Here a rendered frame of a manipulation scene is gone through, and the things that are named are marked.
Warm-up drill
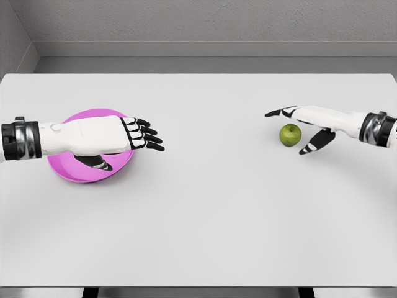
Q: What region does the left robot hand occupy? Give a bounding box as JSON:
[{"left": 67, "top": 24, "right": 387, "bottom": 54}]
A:
[{"left": 71, "top": 115, "right": 166, "bottom": 172}]

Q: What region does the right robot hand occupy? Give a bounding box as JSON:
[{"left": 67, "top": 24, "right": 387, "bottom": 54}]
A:
[{"left": 264, "top": 105, "right": 344, "bottom": 156}]

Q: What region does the green apple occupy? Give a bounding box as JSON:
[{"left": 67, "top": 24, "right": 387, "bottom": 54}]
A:
[{"left": 279, "top": 124, "right": 302, "bottom": 147}]

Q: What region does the pink plate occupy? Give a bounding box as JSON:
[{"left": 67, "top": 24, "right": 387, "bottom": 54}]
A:
[{"left": 47, "top": 108, "right": 136, "bottom": 185}]

